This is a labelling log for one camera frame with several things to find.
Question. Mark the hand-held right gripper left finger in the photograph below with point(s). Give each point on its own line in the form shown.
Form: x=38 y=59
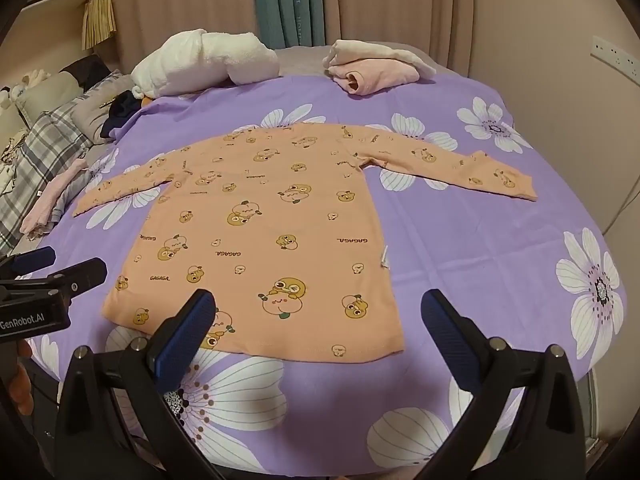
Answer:
x=185 y=340

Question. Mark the teal curtain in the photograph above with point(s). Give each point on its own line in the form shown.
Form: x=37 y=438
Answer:
x=280 y=0

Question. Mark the purple floral bedsheet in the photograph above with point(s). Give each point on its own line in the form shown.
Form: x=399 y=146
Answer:
x=450 y=240

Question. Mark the yellow tassel hanging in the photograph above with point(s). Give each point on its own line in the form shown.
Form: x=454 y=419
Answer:
x=100 y=20

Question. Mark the white wall power strip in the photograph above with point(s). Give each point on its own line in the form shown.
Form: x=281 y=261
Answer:
x=612 y=55

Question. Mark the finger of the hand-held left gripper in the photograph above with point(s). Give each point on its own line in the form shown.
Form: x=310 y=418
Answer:
x=80 y=272
x=32 y=258

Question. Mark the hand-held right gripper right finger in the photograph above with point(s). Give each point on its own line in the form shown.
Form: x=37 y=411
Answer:
x=450 y=340

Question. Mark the dark navy cloth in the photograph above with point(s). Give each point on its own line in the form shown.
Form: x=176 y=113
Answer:
x=120 y=110

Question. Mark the beige and brown pillow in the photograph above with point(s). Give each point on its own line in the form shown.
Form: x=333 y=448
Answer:
x=45 y=92

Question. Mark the person's left hand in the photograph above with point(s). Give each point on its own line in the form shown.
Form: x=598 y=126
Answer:
x=20 y=385

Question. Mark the pink and cream clothes pile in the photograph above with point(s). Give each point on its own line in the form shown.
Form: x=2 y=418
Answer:
x=360 y=49

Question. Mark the plaid grey pillow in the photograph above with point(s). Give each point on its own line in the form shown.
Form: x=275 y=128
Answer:
x=45 y=145

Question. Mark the orange cartoon print shirt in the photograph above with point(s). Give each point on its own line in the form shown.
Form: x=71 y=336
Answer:
x=280 y=240

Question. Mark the white fluffy blanket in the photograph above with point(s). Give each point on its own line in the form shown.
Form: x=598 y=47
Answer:
x=210 y=62

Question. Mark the small orange cloth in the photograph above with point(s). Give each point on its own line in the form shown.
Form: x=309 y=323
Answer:
x=145 y=101

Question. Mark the white plush toy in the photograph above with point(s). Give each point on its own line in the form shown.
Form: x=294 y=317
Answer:
x=30 y=79

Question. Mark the light pink garment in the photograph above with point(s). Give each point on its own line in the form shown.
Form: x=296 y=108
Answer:
x=47 y=200

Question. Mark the pink folded garment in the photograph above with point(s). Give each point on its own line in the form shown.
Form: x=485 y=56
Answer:
x=385 y=75

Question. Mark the thin yellow stick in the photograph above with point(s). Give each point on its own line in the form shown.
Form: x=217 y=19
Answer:
x=107 y=103

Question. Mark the grey garment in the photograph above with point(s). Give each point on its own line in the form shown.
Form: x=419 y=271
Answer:
x=67 y=200

